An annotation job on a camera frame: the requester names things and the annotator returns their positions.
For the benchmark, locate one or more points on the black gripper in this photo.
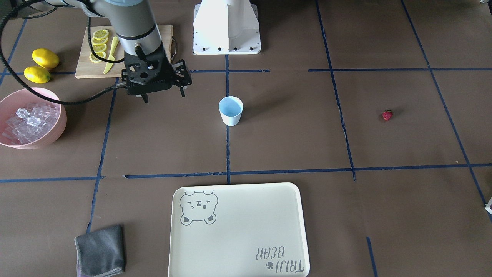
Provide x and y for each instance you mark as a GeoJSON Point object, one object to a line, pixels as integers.
{"type": "Point", "coordinates": [182, 75]}

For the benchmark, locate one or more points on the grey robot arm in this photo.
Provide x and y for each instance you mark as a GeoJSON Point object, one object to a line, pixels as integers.
{"type": "Point", "coordinates": [132, 20]}

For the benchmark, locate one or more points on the light blue plastic cup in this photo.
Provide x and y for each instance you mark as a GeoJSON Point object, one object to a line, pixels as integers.
{"type": "Point", "coordinates": [230, 108]}

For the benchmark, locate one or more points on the pink bowl of ice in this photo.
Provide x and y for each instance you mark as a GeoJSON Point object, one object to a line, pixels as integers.
{"type": "Point", "coordinates": [30, 122]}

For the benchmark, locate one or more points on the yellow plastic knife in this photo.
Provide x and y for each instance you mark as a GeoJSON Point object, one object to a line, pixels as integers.
{"type": "Point", "coordinates": [111, 57]}

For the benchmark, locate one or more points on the wooden cutting board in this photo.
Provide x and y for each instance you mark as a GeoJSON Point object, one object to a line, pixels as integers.
{"type": "Point", "coordinates": [88, 69]}

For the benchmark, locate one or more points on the lemon slices row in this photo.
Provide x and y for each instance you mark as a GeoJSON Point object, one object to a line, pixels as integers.
{"type": "Point", "coordinates": [99, 41]}

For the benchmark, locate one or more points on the whole lemon far side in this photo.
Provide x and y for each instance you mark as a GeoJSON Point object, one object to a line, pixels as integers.
{"type": "Point", "coordinates": [45, 58]}

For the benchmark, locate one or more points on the whole lemon near bowl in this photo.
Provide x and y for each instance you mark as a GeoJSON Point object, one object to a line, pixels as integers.
{"type": "Point", "coordinates": [37, 74]}

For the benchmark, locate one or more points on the grey folded cloth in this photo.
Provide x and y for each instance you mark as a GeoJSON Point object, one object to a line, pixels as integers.
{"type": "Point", "coordinates": [101, 253]}

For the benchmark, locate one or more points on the cream bear tray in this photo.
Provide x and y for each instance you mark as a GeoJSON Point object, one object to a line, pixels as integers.
{"type": "Point", "coordinates": [242, 230]}

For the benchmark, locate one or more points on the red strawberry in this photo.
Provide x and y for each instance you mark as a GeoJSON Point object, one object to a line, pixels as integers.
{"type": "Point", "coordinates": [387, 114]}

